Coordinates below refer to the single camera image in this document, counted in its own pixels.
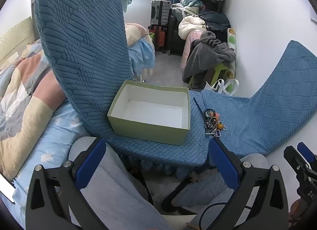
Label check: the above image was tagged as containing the patchwork quilt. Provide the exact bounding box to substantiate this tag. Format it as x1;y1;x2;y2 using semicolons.
0;38;68;182

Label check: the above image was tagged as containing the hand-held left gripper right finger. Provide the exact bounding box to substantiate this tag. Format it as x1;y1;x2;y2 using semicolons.
209;136;290;230

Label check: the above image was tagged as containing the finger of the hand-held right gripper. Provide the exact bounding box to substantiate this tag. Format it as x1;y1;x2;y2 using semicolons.
297;142;317;165
284;146;311;183

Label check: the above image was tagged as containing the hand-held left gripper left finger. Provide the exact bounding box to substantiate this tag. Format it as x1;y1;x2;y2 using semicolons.
25;138;107;230

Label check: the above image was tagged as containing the white board with green dots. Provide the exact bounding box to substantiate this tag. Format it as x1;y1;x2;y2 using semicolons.
226;28;239;92

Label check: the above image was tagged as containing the white plastic bag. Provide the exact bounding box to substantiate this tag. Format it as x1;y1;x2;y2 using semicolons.
204;79;240;97

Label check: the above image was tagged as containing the pile of clothes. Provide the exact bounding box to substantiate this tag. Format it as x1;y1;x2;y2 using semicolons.
170;0;233;38

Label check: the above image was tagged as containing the green cardboard box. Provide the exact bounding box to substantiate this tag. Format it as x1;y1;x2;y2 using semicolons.
107;80;191;146

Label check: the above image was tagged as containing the thin blue hair stick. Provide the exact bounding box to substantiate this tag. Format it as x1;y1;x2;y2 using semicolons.
193;97;206;122

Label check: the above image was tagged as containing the cream quilted headboard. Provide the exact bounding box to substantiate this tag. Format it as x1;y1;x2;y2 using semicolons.
0;16;35;68

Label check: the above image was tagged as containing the red suitcase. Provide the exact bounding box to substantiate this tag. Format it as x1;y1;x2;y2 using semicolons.
153;25;169;52

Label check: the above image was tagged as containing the light blue bed skirt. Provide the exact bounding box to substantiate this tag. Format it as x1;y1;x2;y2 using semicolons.
127;39;156;73

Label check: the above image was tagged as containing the green plastic stool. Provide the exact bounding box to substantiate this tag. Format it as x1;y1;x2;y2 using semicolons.
189;62;230;90

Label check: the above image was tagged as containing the light blue star bed sheet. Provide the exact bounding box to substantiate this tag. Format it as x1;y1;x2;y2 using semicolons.
0;101;93;223

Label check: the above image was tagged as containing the cream duvet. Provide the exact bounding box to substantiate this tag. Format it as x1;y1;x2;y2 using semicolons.
178;15;206;40

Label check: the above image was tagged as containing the black suitcase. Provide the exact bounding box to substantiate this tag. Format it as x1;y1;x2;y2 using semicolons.
167;14;187;55

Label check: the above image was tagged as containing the person's right forearm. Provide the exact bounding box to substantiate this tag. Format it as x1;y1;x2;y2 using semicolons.
289;199;306;224

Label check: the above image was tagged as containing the blue textured blanket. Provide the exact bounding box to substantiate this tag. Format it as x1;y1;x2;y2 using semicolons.
34;0;317;171

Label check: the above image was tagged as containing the grey hoodie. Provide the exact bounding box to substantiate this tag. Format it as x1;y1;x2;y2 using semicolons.
182;31;237;85

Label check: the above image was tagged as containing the black chair base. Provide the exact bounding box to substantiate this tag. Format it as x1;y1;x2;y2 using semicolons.
129;167;199;217

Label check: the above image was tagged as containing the person's right leg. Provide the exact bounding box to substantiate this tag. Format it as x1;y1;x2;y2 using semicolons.
171;153;269;230

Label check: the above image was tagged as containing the grey suitcase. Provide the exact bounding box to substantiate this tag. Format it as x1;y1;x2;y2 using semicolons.
150;0;172;26

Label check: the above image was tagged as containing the pile of beaded jewelry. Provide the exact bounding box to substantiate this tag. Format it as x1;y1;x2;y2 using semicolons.
202;107;228;138

